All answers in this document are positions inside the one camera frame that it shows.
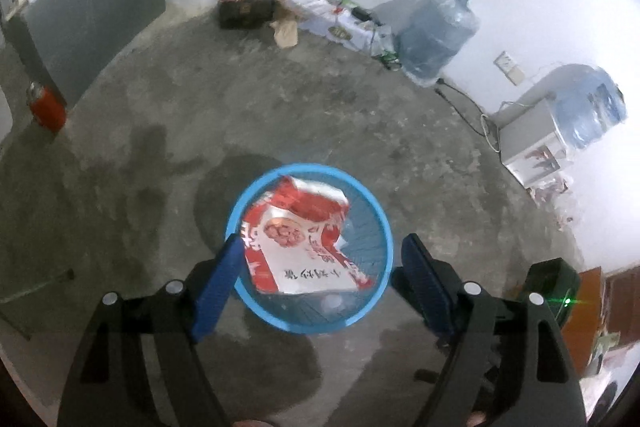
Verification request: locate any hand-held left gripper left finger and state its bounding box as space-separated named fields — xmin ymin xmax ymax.
xmin=56 ymin=233 xmax=246 ymax=427

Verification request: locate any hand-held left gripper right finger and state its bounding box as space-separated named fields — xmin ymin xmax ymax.
xmin=390 ymin=233 xmax=586 ymax=427

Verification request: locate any blue plastic basket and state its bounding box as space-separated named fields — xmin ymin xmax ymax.
xmin=225 ymin=163 xmax=395 ymax=334

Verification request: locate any red white paper bag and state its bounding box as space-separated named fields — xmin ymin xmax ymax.
xmin=241 ymin=175 xmax=377 ymax=296

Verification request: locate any wooden cabinet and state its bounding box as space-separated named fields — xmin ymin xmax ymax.
xmin=562 ymin=266 xmax=640 ymax=376

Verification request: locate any white water dispenser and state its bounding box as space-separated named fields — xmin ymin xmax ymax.
xmin=499 ymin=99 xmax=569 ymax=186

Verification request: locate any blue water jug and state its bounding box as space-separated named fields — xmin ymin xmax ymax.
xmin=397 ymin=0 xmax=481 ymax=84
xmin=549 ymin=66 xmax=627 ymax=151

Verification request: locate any red canister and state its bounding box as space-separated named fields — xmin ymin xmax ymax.
xmin=25 ymin=82 xmax=68 ymax=134

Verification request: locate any brown paper bag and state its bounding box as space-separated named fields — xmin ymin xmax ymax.
xmin=271 ymin=14 xmax=300 ymax=48

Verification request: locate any dark cardboard box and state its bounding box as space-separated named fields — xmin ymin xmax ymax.
xmin=218 ymin=0 xmax=278 ymax=30

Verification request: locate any stack of white boxes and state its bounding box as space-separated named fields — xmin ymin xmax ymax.
xmin=274 ymin=0 xmax=397 ymax=58

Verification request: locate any grey counter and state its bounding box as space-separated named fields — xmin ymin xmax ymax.
xmin=0 ymin=0 xmax=166 ymax=108

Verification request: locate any black cable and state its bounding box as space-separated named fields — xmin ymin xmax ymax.
xmin=434 ymin=79 xmax=502 ymax=154

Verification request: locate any white wall socket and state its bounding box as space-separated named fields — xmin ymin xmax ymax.
xmin=494 ymin=51 xmax=526 ymax=86

